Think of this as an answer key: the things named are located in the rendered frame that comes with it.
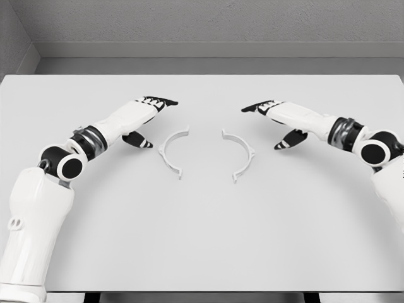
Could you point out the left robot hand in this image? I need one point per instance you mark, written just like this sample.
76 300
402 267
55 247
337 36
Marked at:
135 113

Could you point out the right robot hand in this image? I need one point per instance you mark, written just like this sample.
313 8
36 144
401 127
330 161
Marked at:
285 114

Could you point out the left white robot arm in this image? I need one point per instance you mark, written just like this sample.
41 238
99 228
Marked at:
47 189

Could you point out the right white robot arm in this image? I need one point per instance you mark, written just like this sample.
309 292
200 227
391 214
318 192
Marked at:
372 151

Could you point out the white half pipe clamp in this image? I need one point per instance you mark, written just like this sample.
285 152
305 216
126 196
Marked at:
169 154
243 154

